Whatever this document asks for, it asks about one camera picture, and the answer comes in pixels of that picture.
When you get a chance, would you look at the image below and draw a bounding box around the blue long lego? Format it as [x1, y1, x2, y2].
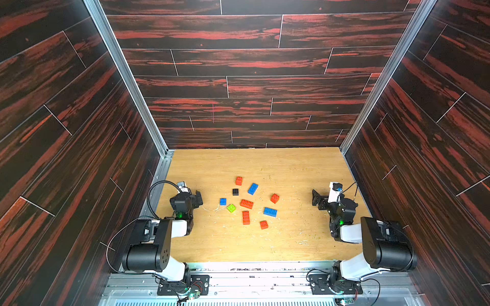
[264, 207, 278, 218]
[248, 183, 259, 195]

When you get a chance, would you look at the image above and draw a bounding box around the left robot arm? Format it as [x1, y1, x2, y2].
[122, 191, 203, 286]

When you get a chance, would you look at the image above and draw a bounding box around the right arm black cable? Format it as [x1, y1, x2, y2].
[305, 182, 382, 306]

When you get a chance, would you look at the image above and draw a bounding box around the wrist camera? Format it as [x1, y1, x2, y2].
[328, 182, 343, 203]
[177, 181, 192, 194]

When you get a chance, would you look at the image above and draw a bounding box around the aluminium corner post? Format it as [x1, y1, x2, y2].
[83, 0, 170, 156]
[340, 0, 436, 156]

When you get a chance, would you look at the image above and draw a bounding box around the right aluminium corner post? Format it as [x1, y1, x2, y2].
[340, 0, 436, 156]

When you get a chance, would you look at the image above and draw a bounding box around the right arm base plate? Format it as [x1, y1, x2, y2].
[306, 273, 363, 295]

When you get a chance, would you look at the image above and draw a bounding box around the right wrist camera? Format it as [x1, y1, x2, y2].
[328, 182, 343, 203]

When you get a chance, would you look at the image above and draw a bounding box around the left aluminium corner post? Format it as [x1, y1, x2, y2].
[83, 0, 170, 156]

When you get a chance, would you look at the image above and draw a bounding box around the red long lego centre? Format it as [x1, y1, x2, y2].
[240, 199, 254, 209]

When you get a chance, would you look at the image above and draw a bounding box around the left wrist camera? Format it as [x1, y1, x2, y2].
[177, 181, 192, 194]

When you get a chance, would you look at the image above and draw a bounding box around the red long lego upright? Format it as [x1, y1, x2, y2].
[242, 211, 250, 225]

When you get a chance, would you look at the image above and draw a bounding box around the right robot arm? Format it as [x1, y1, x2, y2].
[307, 183, 417, 295]

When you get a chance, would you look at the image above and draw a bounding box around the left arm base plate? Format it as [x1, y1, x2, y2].
[157, 274, 210, 299]

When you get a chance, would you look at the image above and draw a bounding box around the green square lego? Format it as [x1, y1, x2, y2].
[227, 204, 236, 213]

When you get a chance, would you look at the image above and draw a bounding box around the aluminium front rail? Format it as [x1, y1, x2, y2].
[99, 261, 427, 305]

